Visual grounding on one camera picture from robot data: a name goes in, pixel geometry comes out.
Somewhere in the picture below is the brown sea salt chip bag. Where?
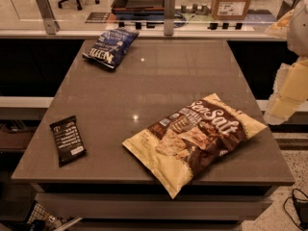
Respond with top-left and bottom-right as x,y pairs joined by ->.
123,93 -> 266,198

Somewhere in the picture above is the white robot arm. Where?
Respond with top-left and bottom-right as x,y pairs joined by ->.
264,0 -> 308,125

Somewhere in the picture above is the blue kettle chip bag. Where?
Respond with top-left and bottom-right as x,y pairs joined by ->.
83,28 -> 139,69

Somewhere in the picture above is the black snack bar wrapper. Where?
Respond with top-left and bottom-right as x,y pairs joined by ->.
49,115 -> 87,167

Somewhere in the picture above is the cardboard box with label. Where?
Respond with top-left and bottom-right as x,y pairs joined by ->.
211,0 -> 251,20

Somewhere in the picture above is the middle metal glass post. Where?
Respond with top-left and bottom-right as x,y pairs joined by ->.
164,0 -> 175,36

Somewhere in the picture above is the left metal glass post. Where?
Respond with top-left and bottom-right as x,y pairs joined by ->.
36,0 -> 60,35

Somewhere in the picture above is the wire basket under table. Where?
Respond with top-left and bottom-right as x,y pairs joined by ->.
26,201 -> 67,231

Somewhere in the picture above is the black cable on floor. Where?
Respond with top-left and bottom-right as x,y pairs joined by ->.
282,188 -> 308,231

